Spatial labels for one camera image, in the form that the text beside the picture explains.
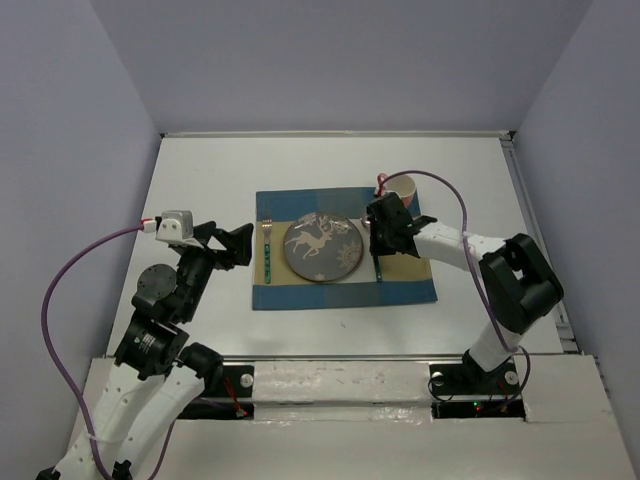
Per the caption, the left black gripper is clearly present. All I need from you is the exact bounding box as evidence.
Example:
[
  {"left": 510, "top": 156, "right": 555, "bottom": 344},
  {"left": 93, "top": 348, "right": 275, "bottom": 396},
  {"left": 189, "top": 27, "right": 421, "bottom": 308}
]
[{"left": 179, "top": 219, "right": 255, "bottom": 320}]

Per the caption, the spoon with teal handle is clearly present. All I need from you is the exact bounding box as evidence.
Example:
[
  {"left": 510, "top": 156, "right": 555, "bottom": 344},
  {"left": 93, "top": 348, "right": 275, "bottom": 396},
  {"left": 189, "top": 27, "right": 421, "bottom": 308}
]
[{"left": 361, "top": 213, "right": 383, "bottom": 283}]

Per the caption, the pink mug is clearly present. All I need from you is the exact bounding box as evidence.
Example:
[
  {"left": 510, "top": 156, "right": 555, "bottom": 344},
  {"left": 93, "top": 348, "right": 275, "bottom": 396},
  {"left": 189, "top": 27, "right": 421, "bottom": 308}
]
[{"left": 375, "top": 173, "right": 416, "bottom": 208}]

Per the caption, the blue beige checked placemat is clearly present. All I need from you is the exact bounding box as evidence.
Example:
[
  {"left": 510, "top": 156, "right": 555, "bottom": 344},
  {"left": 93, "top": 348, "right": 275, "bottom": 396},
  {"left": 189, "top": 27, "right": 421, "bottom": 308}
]
[{"left": 252, "top": 187, "right": 437, "bottom": 311}]

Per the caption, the fork with teal handle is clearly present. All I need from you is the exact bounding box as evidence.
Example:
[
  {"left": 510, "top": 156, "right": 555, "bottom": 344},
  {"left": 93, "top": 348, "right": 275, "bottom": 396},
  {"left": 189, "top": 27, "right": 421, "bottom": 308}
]
[{"left": 261, "top": 217, "right": 273, "bottom": 285}]

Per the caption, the dark reindeer plate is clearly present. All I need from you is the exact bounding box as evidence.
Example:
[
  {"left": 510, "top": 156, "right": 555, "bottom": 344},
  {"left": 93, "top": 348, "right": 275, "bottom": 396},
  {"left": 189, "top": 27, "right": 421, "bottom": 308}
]
[{"left": 283, "top": 212, "right": 364, "bottom": 283}]

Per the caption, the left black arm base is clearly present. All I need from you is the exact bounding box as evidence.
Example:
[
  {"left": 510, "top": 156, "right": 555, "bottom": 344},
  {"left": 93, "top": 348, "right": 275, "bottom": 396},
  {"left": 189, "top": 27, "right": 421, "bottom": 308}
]
[{"left": 178, "top": 364, "right": 255, "bottom": 421}]

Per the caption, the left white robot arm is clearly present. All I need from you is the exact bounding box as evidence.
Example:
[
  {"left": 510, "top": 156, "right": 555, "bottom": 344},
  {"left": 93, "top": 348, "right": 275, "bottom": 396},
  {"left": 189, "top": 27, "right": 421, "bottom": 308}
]
[{"left": 38, "top": 210, "right": 254, "bottom": 479}]

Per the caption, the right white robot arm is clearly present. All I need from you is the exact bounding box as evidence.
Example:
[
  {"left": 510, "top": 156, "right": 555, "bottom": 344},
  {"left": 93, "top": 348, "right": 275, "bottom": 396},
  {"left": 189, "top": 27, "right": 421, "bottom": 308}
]
[{"left": 366, "top": 192, "right": 564, "bottom": 392}]

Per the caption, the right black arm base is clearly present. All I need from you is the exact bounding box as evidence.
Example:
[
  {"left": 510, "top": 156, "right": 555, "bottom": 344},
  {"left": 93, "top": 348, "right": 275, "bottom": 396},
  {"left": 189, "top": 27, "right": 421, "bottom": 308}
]
[{"left": 427, "top": 361, "right": 525, "bottom": 419}]

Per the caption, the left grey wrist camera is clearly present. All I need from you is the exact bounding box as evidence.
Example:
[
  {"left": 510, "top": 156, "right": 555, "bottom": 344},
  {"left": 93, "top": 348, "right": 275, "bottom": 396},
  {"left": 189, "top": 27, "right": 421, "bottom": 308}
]
[{"left": 141, "top": 210, "right": 199, "bottom": 247}]

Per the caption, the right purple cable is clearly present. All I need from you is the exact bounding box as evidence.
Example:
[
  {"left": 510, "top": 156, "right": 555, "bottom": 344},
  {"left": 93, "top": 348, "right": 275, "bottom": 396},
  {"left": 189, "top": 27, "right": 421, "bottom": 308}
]
[{"left": 374, "top": 169, "right": 531, "bottom": 401}]

